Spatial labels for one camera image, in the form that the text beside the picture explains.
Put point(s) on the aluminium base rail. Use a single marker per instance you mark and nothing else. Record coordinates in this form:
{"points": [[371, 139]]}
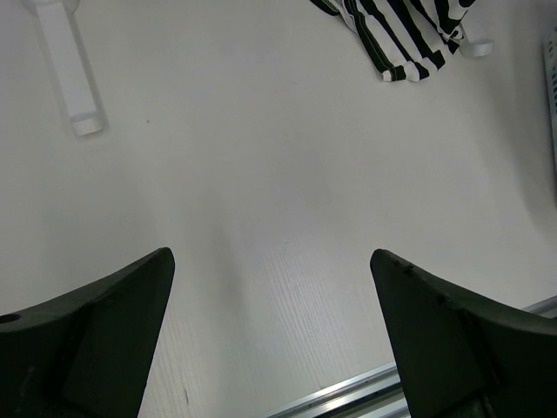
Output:
{"points": [[379, 392]]}

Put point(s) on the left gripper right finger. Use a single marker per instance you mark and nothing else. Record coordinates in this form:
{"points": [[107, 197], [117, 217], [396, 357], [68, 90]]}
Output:
{"points": [[461, 354]]}

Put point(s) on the black white striped tank top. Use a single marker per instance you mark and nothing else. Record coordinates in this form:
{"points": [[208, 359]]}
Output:
{"points": [[405, 39]]}

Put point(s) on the white metal clothes rack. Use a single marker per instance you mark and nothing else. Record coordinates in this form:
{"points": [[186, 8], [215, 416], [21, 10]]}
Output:
{"points": [[55, 19]]}

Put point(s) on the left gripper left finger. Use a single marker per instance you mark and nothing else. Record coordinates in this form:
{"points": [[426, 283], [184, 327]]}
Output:
{"points": [[88, 352]]}

